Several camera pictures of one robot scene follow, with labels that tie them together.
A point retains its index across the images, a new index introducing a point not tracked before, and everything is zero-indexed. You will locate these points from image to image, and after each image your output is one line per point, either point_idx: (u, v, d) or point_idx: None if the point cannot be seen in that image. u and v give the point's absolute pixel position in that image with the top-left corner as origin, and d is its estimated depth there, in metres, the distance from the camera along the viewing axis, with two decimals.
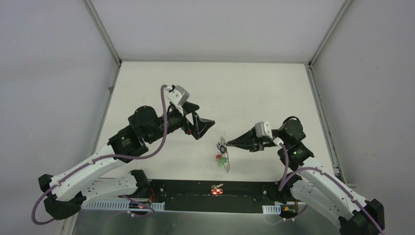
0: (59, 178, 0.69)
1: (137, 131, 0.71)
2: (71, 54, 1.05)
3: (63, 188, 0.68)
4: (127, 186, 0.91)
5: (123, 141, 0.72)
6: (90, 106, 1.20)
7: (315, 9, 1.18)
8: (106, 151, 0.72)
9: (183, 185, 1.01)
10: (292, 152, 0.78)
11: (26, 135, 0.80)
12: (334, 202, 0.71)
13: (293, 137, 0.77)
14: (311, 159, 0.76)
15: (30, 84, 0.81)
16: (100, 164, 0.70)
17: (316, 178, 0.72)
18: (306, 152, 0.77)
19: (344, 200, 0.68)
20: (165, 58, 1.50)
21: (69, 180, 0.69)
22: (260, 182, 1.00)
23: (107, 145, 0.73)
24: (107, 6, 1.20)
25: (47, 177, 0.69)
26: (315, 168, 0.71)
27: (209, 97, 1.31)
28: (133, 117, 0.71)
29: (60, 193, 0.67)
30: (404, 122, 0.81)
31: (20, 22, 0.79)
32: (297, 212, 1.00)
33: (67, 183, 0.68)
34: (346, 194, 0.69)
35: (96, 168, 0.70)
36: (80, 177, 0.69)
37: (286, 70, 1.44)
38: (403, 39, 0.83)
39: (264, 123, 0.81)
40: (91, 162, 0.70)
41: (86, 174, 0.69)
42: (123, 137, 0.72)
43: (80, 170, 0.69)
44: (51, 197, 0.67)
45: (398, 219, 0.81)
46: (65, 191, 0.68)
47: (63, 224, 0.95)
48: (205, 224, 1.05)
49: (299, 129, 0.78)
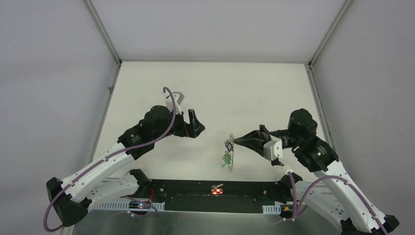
0: (72, 179, 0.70)
1: (151, 127, 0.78)
2: (71, 54, 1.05)
3: (77, 187, 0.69)
4: (128, 185, 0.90)
5: (133, 138, 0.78)
6: (90, 106, 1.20)
7: (315, 9, 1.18)
8: (117, 147, 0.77)
9: (183, 185, 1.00)
10: (316, 154, 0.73)
11: (26, 134, 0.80)
12: (352, 215, 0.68)
13: (304, 126, 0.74)
14: (335, 162, 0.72)
15: (30, 84, 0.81)
16: (113, 159, 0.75)
17: (339, 187, 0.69)
18: (328, 150, 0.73)
19: (364, 216, 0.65)
20: (165, 58, 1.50)
21: (83, 179, 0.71)
22: (260, 182, 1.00)
23: (117, 142, 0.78)
24: (107, 6, 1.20)
25: (57, 180, 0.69)
26: (340, 177, 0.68)
27: (209, 97, 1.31)
28: (149, 113, 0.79)
29: (75, 192, 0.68)
30: (404, 122, 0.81)
31: (20, 22, 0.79)
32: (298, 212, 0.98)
33: (81, 182, 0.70)
34: (368, 210, 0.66)
35: (109, 165, 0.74)
36: (94, 174, 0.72)
37: (286, 70, 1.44)
38: (402, 39, 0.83)
39: (274, 148, 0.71)
40: (104, 158, 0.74)
41: (100, 171, 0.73)
42: (132, 134, 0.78)
43: (93, 168, 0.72)
44: (64, 197, 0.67)
45: (400, 219, 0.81)
46: (80, 189, 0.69)
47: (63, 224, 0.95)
48: (205, 224, 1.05)
49: (307, 117, 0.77)
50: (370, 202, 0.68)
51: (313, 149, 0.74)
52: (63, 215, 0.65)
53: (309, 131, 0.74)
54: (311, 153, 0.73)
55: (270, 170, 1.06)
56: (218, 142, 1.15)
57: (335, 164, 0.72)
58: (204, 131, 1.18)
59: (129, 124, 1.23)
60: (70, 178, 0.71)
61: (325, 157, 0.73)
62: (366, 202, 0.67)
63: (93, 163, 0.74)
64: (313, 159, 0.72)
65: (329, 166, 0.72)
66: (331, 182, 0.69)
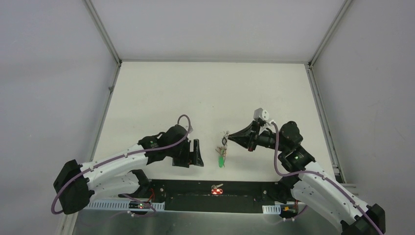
0: (92, 165, 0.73)
1: (171, 139, 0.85)
2: (71, 53, 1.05)
3: (95, 173, 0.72)
4: (130, 183, 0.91)
5: (152, 144, 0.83)
6: (90, 106, 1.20)
7: (315, 9, 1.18)
8: (137, 147, 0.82)
9: (183, 184, 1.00)
10: (294, 157, 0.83)
11: (27, 135, 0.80)
12: (338, 208, 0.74)
13: (291, 139, 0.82)
14: (312, 163, 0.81)
15: (29, 84, 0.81)
16: (132, 158, 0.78)
17: (318, 183, 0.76)
18: (307, 156, 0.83)
19: (345, 205, 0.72)
20: (165, 59, 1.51)
21: (102, 167, 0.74)
22: (260, 182, 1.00)
23: (137, 144, 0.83)
24: (107, 6, 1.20)
25: (76, 164, 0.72)
26: (317, 173, 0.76)
27: (209, 97, 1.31)
28: (173, 128, 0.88)
29: (92, 177, 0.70)
30: (404, 122, 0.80)
31: (20, 23, 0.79)
32: (297, 211, 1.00)
33: (100, 171, 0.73)
34: (349, 200, 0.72)
35: (128, 162, 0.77)
36: (114, 166, 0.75)
37: (286, 70, 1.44)
38: (402, 39, 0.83)
39: (263, 111, 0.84)
40: (126, 153, 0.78)
41: (119, 165, 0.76)
42: (152, 140, 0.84)
43: (115, 160, 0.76)
44: (82, 180, 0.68)
45: (399, 220, 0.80)
46: (97, 176, 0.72)
47: (63, 224, 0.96)
48: (205, 224, 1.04)
49: (294, 131, 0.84)
50: (350, 194, 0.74)
51: (293, 154, 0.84)
52: (72, 197, 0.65)
53: (295, 144, 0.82)
54: (292, 159, 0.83)
55: (270, 170, 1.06)
56: (218, 142, 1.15)
57: (313, 165, 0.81)
58: (204, 131, 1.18)
59: (129, 123, 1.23)
60: (89, 164, 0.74)
61: (304, 161, 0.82)
62: (346, 193, 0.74)
63: (114, 156, 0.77)
64: (293, 163, 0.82)
65: (306, 166, 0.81)
66: (310, 179, 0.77)
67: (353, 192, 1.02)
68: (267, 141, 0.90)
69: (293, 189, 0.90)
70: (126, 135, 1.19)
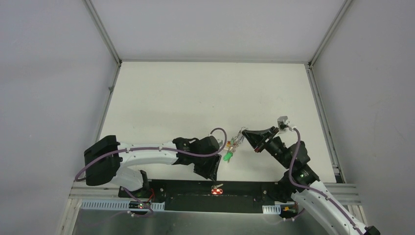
0: (129, 147, 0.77)
1: (203, 149, 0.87)
2: (71, 54, 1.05)
3: (130, 155, 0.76)
4: (138, 181, 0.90)
5: (184, 147, 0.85)
6: (90, 106, 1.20)
7: (315, 10, 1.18)
8: (172, 145, 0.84)
9: (183, 185, 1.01)
10: (299, 176, 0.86)
11: (27, 135, 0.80)
12: (337, 227, 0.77)
13: (298, 160, 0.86)
14: (317, 182, 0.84)
15: (28, 85, 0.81)
16: (164, 153, 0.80)
17: (321, 201, 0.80)
18: (311, 175, 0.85)
19: (346, 226, 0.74)
20: (165, 59, 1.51)
21: (137, 152, 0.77)
22: (260, 182, 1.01)
23: (172, 142, 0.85)
24: (107, 6, 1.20)
25: (115, 140, 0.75)
26: (321, 193, 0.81)
27: (209, 97, 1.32)
28: (208, 139, 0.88)
29: (126, 159, 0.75)
30: (404, 122, 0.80)
31: (20, 23, 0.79)
32: (297, 211, 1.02)
33: (134, 154, 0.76)
34: (349, 221, 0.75)
35: (160, 155, 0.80)
36: (147, 154, 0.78)
37: (286, 70, 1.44)
38: (402, 39, 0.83)
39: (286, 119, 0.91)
40: (160, 147, 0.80)
41: (151, 155, 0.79)
42: (186, 143, 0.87)
43: (150, 149, 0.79)
44: (115, 157, 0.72)
45: (400, 220, 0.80)
46: (130, 159, 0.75)
47: (63, 224, 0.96)
48: (205, 224, 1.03)
49: (303, 151, 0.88)
50: (351, 215, 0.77)
51: (298, 172, 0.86)
52: (100, 171, 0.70)
53: (301, 164, 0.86)
54: (297, 176, 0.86)
55: (270, 170, 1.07)
56: None
57: (318, 184, 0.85)
58: (204, 131, 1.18)
59: (129, 123, 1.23)
60: (126, 145, 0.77)
61: (308, 179, 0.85)
62: (346, 215, 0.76)
63: (150, 146, 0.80)
64: (297, 180, 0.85)
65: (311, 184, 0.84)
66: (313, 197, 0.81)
67: (353, 191, 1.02)
68: (276, 150, 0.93)
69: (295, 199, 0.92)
70: (126, 135, 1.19)
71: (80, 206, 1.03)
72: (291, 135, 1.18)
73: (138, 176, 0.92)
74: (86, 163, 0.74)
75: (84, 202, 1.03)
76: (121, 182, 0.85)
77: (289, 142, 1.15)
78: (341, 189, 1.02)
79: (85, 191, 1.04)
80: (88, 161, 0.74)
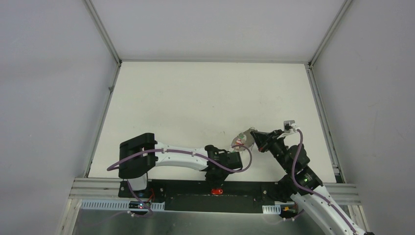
0: (165, 147, 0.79)
1: (230, 163, 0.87)
2: (71, 54, 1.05)
3: (164, 156, 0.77)
4: (143, 183, 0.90)
5: (215, 155, 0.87)
6: (90, 106, 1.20)
7: (315, 10, 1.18)
8: (203, 152, 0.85)
9: (183, 185, 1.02)
10: (303, 179, 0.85)
11: (27, 135, 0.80)
12: (336, 231, 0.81)
13: (299, 162, 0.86)
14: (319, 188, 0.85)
15: (28, 85, 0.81)
16: (196, 160, 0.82)
17: (324, 206, 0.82)
18: (315, 180, 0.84)
19: (347, 232, 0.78)
20: (165, 59, 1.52)
21: (171, 154, 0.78)
22: (260, 182, 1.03)
23: (204, 150, 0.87)
24: (108, 7, 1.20)
25: (152, 138, 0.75)
26: (325, 198, 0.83)
27: (210, 97, 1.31)
28: (238, 154, 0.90)
29: (161, 159, 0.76)
30: (404, 122, 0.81)
31: (19, 24, 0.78)
32: (297, 211, 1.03)
33: (168, 156, 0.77)
34: (349, 227, 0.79)
35: (193, 161, 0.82)
36: (178, 158, 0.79)
37: (286, 70, 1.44)
38: (403, 39, 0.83)
39: (292, 122, 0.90)
40: (194, 152, 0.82)
41: (184, 158, 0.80)
42: (217, 152, 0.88)
43: (183, 152, 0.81)
44: (150, 156, 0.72)
45: (400, 220, 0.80)
46: (165, 160, 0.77)
47: (63, 224, 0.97)
48: (205, 224, 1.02)
49: (303, 153, 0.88)
50: (352, 221, 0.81)
51: (302, 176, 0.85)
52: (134, 168, 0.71)
53: (302, 165, 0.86)
54: (300, 179, 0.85)
55: (270, 170, 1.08)
56: (218, 141, 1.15)
57: (320, 189, 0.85)
58: (204, 131, 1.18)
59: (129, 123, 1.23)
60: (163, 145, 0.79)
61: (311, 183, 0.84)
62: (347, 221, 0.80)
63: (184, 149, 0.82)
64: (301, 184, 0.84)
65: (314, 188, 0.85)
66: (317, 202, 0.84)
67: (354, 192, 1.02)
68: (278, 151, 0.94)
69: (295, 199, 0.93)
70: (126, 134, 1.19)
71: (80, 206, 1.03)
72: (292, 136, 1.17)
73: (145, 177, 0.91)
74: (122, 156, 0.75)
75: (85, 202, 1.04)
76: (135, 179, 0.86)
77: (289, 142, 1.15)
78: (341, 189, 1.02)
79: (85, 191, 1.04)
80: (124, 154, 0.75)
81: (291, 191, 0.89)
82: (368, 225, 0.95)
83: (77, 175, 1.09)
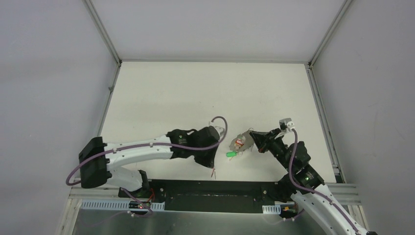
0: (116, 147, 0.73)
1: (202, 141, 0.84)
2: (71, 54, 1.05)
3: (117, 155, 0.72)
4: (136, 182, 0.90)
5: (180, 139, 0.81)
6: (90, 105, 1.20)
7: (315, 10, 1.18)
8: (165, 139, 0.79)
9: (183, 185, 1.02)
10: (305, 178, 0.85)
11: (26, 135, 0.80)
12: (338, 230, 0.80)
13: (299, 159, 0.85)
14: (321, 186, 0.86)
15: (28, 85, 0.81)
16: (156, 149, 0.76)
17: (325, 206, 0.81)
18: (317, 179, 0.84)
19: (348, 231, 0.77)
20: (166, 59, 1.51)
21: (125, 151, 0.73)
22: (260, 182, 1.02)
23: (166, 135, 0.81)
24: (107, 7, 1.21)
25: (102, 141, 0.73)
26: (326, 197, 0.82)
27: (209, 97, 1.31)
28: (207, 129, 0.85)
29: (113, 159, 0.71)
30: (404, 122, 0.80)
31: (19, 23, 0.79)
32: (297, 211, 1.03)
33: (122, 154, 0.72)
34: (352, 226, 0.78)
35: (152, 152, 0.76)
36: (136, 152, 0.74)
37: (286, 70, 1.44)
38: (402, 39, 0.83)
39: (289, 122, 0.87)
40: (151, 143, 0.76)
41: (143, 152, 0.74)
42: (182, 135, 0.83)
43: (139, 147, 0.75)
44: (102, 160, 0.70)
45: (400, 220, 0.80)
46: (118, 159, 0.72)
47: (63, 224, 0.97)
48: (205, 224, 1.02)
49: (302, 151, 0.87)
50: (354, 220, 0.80)
51: (303, 175, 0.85)
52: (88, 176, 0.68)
53: (303, 164, 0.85)
54: (301, 178, 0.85)
55: (270, 170, 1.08)
56: None
57: (321, 187, 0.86)
58: None
59: (129, 124, 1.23)
60: (114, 145, 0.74)
61: (312, 182, 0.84)
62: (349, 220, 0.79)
63: (140, 142, 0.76)
64: (302, 183, 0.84)
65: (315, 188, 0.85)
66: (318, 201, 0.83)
67: (354, 192, 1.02)
68: (278, 150, 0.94)
69: (295, 199, 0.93)
70: (126, 134, 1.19)
71: (80, 206, 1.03)
72: (291, 135, 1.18)
73: (136, 176, 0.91)
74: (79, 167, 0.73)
75: (85, 202, 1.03)
76: (124, 182, 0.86)
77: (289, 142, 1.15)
78: (340, 189, 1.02)
79: (85, 192, 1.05)
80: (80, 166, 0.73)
81: (291, 190, 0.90)
82: (368, 225, 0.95)
83: (77, 175, 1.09)
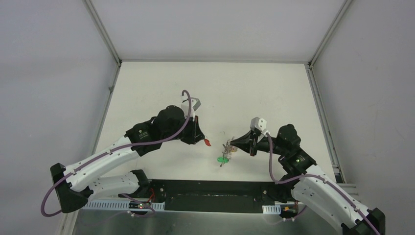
0: (75, 168, 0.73)
1: (164, 126, 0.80)
2: (71, 54, 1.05)
3: (78, 176, 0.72)
4: (129, 183, 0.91)
5: (141, 134, 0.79)
6: (90, 105, 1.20)
7: (314, 10, 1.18)
8: (124, 141, 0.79)
9: (183, 185, 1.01)
10: (295, 161, 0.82)
11: (27, 135, 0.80)
12: (338, 211, 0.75)
13: (289, 141, 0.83)
14: (314, 166, 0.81)
15: (28, 85, 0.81)
16: (118, 153, 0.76)
17: (320, 186, 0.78)
18: (308, 159, 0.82)
19: (346, 209, 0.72)
20: (165, 59, 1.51)
21: (85, 169, 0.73)
22: (260, 182, 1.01)
23: (124, 137, 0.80)
24: (107, 7, 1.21)
25: (59, 167, 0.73)
26: (318, 176, 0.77)
27: (209, 97, 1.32)
28: (163, 112, 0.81)
29: (75, 182, 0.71)
30: (404, 122, 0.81)
31: (20, 23, 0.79)
32: (297, 211, 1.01)
33: (83, 173, 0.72)
34: (349, 203, 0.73)
35: (114, 157, 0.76)
36: (96, 167, 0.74)
37: (286, 70, 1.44)
38: (402, 39, 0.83)
39: (259, 120, 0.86)
40: (109, 151, 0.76)
41: (104, 163, 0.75)
42: (141, 130, 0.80)
43: (99, 159, 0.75)
44: (65, 186, 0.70)
45: (399, 220, 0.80)
46: (80, 179, 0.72)
47: (63, 224, 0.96)
48: (205, 223, 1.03)
49: (291, 132, 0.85)
50: (351, 197, 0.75)
51: (294, 158, 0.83)
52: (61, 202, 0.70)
53: (293, 145, 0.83)
54: (293, 162, 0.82)
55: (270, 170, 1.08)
56: (218, 141, 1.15)
57: (314, 168, 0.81)
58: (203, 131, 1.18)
59: (128, 124, 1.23)
60: (72, 166, 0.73)
61: (305, 164, 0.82)
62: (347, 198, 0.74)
63: (98, 154, 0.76)
64: (294, 166, 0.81)
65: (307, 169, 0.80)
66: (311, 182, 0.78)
67: (353, 192, 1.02)
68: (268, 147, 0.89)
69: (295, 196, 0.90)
70: None
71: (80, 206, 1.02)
72: None
73: (128, 179, 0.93)
74: None
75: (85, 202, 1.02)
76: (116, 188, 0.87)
77: None
78: None
79: None
80: None
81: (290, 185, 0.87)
82: None
83: None
